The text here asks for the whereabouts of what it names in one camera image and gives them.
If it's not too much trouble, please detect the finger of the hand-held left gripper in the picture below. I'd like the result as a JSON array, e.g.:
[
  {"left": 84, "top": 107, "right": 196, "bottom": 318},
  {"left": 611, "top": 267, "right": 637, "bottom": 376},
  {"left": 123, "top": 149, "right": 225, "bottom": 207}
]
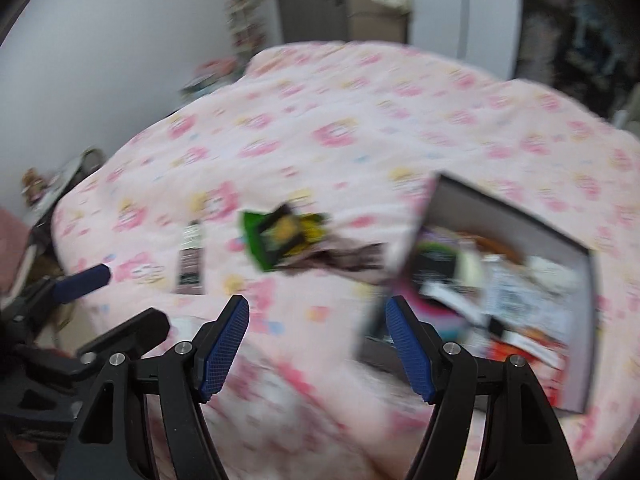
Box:
[
  {"left": 49, "top": 263, "right": 112, "bottom": 306},
  {"left": 77, "top": 308, "right": 171, "bottom": 363}
]

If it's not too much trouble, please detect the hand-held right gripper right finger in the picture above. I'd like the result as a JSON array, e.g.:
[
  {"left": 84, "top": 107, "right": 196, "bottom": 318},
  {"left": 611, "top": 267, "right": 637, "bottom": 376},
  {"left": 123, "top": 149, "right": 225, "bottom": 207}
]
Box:
[{"left": 384, "top": 295, "right": 581, "bottom": 480}]

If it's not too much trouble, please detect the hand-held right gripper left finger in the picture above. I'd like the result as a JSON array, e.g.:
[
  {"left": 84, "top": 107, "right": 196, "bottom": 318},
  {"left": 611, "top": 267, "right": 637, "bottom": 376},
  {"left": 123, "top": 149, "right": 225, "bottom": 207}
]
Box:
[{"left": 54, "top": 294, "right": 251, "bottom": 480}]

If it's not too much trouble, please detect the green yellow snack packet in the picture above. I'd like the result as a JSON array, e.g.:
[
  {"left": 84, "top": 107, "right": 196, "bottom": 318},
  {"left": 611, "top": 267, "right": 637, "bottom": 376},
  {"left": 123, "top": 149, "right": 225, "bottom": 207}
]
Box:
[{"left": 239, "top": 202, "right": 332, "bottom": 273}]

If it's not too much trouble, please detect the grey cardboard box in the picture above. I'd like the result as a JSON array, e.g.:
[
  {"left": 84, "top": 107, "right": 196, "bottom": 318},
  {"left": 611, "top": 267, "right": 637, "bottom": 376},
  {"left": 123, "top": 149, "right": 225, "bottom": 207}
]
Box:
[{"left": 356, "top": 171, "right": 599, "bottom": 416}]

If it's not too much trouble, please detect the clear plastic container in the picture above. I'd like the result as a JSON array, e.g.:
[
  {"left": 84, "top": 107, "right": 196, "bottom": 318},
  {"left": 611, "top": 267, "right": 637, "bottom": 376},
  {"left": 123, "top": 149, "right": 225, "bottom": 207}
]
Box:
[{"left": 482, "top": 255, "right": 578, "bottom": 333}]

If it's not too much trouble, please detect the brown patterned sachet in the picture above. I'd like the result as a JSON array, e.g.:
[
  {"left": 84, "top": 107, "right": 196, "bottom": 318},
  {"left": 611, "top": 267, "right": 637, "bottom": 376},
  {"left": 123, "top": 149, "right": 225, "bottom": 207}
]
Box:
[{"left": 174, "top": 220, "right": 208, "bottom": 296}]

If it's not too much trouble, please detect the small plush toy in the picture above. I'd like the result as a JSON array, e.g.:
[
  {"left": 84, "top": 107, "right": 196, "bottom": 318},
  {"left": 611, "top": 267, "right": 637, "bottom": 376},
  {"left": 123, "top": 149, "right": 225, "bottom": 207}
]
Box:
[{"left": 21, "top": 166, "right": 49, "bottom": 207}]

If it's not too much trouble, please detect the dark brown wrapper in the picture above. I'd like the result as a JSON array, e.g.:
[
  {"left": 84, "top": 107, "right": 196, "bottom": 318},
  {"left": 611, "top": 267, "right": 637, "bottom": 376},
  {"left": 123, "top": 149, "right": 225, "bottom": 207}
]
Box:
[{"left": 284, "top": 241, "right": 389, "bottom": 279}]

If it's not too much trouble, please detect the red packet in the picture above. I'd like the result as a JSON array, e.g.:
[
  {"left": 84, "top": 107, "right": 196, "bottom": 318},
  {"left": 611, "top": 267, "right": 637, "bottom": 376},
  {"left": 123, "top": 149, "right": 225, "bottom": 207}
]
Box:
[{"left": 490, "top": 327, "right": 568, "bottom": 391}]

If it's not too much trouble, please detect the pink printed blanket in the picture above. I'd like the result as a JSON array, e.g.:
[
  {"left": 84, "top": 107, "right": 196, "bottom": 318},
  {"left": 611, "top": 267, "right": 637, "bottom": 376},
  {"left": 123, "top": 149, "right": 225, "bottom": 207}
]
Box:
[{"left": 50, "top": 40, "right": 640, "bottom": 480}]

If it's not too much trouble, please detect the small storage shelf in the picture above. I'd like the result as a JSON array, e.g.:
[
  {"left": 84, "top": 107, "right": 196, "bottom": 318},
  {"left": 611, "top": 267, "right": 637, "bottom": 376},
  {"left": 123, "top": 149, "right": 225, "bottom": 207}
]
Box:
[{"left": 226, "top": 0, "right": 272, "bottom": 63}]

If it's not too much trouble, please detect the beige cabinet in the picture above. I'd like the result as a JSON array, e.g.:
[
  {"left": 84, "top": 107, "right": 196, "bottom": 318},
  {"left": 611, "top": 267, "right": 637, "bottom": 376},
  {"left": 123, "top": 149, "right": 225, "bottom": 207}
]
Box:
[{"left": 345, "top": 0, "right": 407, "bottom": 43}]

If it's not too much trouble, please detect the white wardrobe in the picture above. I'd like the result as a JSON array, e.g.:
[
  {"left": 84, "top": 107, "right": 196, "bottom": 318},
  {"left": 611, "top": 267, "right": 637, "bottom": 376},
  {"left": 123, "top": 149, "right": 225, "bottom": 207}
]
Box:
[{"left": 406, "top": 0, "right": 524, "bottom": 82}]

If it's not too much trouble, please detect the grey door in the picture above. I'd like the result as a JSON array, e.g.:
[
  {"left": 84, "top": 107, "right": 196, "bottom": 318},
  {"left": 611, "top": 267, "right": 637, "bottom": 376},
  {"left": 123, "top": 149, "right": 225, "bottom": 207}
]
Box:
[{"left": 271, "top": 0, "right": 347, "bottom": 44}]

